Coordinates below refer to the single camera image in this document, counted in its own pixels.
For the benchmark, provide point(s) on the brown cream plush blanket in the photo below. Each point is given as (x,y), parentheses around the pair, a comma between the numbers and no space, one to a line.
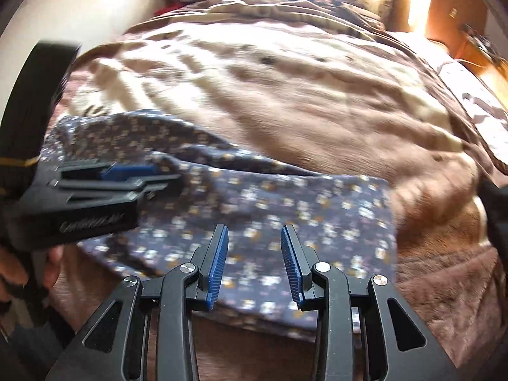
(325,91)

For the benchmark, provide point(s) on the person's left hand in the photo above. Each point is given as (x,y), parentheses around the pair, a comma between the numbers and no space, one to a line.
(13,272)

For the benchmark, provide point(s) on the wooden headboard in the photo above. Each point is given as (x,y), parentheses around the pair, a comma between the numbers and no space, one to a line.
(444,32)

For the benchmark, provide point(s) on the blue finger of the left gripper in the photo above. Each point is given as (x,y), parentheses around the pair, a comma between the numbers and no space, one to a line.
(132,188)
(125,172)

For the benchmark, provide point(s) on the black folded garment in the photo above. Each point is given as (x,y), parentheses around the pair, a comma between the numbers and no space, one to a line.
(495,201)

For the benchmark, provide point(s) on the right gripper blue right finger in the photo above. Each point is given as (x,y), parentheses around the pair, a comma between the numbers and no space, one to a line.
(298,261)

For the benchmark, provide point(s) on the red bag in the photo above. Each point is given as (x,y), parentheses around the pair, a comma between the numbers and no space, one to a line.
(168,9)

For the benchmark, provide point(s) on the white patterned bed sheet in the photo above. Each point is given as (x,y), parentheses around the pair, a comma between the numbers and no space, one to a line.
(482,106)

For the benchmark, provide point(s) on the navy floral pants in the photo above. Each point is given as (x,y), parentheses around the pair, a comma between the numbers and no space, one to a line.
(345,219)

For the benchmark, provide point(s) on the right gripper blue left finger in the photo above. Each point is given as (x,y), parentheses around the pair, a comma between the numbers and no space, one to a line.
(203,290)

